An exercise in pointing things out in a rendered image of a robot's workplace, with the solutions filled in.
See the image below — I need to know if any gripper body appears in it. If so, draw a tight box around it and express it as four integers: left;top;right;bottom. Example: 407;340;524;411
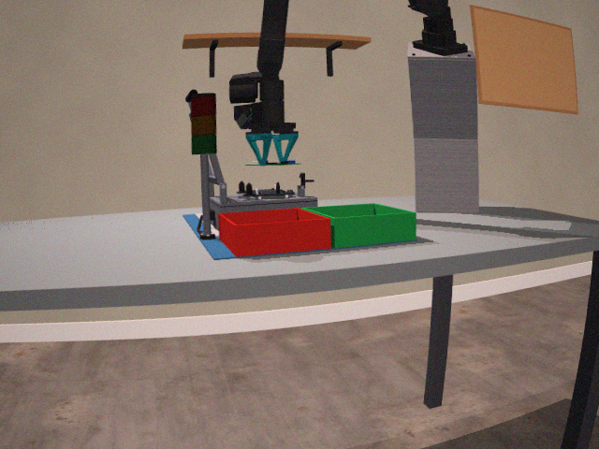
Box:
245;100;299;135

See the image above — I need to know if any green open-top bin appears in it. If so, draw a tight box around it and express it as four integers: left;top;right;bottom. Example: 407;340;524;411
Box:
301;203;416;248

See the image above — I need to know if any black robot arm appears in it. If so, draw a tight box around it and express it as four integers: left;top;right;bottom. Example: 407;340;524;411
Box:
229;0;468;129

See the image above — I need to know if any green circuit board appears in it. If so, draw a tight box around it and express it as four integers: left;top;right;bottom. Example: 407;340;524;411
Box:
246;160;298;166

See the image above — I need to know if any red bin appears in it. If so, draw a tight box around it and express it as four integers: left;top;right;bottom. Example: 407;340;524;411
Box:
218;208;331;257

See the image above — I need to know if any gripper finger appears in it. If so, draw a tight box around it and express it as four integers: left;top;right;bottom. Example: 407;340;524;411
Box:
245;134;272;166
272;134;299;162

